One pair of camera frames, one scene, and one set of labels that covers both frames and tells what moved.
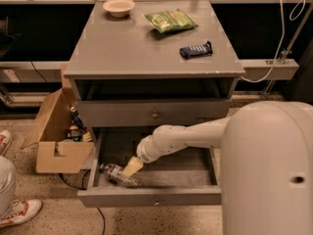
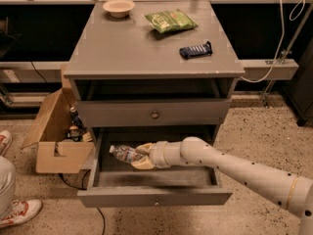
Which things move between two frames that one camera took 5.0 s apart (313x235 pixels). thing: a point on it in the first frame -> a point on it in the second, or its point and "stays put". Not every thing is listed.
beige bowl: [119, 9] stays put
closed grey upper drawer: [148, 114] stays put
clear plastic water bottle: [115, 172] -> [123, 152]
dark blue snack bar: [203, 49] stays put
